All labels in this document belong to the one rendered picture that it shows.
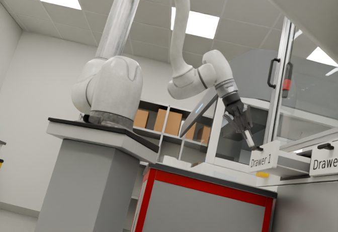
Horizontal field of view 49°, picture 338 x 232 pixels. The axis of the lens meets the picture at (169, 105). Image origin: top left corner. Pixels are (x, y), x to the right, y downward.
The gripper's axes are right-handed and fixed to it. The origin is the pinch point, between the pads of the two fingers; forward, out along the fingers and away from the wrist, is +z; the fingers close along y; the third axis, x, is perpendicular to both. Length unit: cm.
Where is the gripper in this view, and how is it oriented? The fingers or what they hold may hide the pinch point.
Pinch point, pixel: (248, 138)
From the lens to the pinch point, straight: 162.4
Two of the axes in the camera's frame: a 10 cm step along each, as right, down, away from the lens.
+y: 9.2, -3.4, 1.9
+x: -1.1, 2.4, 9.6
